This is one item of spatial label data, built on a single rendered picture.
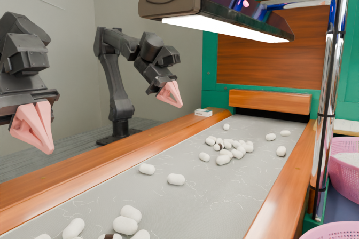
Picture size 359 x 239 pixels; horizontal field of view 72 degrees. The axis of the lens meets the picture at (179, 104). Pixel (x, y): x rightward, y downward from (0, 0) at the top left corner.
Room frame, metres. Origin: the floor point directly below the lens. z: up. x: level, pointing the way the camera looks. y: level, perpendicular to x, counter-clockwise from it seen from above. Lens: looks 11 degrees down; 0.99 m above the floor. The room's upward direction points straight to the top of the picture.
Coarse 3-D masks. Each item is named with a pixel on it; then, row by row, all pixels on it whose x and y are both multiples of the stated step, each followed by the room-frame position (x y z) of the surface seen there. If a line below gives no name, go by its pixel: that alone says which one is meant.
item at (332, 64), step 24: (288, 0) 0.57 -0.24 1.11; (312, 0) 0.54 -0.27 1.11; (336, 0) 0.39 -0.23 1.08; (336, 24) 0.38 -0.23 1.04; (336, 48) 0.38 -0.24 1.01; (336, 72) 0.38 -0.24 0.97; (336, 96) 0.39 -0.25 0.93; (312, 168) 0.40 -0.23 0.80; (312, 192) 0.39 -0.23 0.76; (312, 216) 0.38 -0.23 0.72
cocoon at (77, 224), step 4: (72, 220) 0.32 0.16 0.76; (76, 220) 0.32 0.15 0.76; (80, 220) 0.32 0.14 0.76; (72, 224) 0.31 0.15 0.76; (76, 224) 0.31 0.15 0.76; (80, 224) 0.31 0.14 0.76; (68, 228) 0.30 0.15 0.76; (72, 228) 0.30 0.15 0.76; (76, 228) 0.31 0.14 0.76; (80, 228) 0.31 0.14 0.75; (64, 232) 0.30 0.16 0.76; (68, 232) 0.30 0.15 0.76; (72, 232) 0.30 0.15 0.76; (76, 232) 0.30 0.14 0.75; (80, 232) 0.31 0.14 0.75; (64, 236) 0.29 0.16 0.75; (68, 236) 0.29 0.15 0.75; (72, 236) 0.30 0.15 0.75; (76, 236) 0.30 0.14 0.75
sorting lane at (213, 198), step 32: (256, 128) 0.85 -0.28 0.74; (288, 128) 0.85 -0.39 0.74; (160, 160) 0.58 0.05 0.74; (192, 160) 0.58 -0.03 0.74; (256, 160) 0.58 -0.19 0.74; (96, 192) 0.43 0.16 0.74; (128, 192) 0.43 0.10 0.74; (160, 192) 0.43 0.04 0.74; (192, 192) 0.43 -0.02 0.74; (224, 192) 0.43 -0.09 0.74; (256, 192) 0.43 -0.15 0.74; (32, 224) 0.34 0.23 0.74; (64, 224) 0.34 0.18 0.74; (96, 224) 0.34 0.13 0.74; (160, 224) 0.34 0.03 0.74; (192, 224) 0.34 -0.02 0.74; (224, 224) 0.34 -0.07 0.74
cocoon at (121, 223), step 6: (120, 216) 0.33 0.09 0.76; (114, 222) 0.32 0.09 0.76; (120, 222) 0.31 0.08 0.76; (126, 222) 0.31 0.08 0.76; (132, 222) 0.31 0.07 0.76; (114, 228) 0.31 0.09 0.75; (120, 228) 0.31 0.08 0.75; (126, 228) 0.31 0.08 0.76; (132, 228) 0.31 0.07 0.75; (126, 234) 0.31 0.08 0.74
